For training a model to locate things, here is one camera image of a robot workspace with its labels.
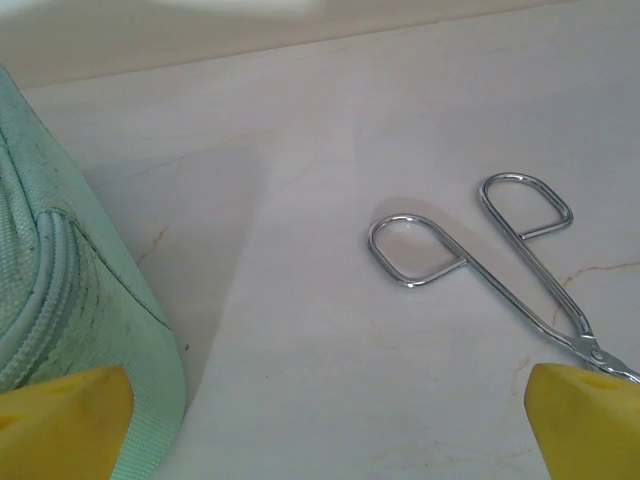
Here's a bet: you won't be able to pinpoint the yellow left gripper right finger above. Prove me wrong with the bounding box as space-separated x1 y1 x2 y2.
524 363 640 480

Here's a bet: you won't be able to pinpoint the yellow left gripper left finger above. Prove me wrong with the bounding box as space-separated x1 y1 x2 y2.
0 364 137 480

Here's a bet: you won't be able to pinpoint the metal scissor tongs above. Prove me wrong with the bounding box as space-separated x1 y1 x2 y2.
367 172 640 386

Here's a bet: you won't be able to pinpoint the mint green medicine bag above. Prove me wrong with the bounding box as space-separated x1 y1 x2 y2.
0 64 189 480

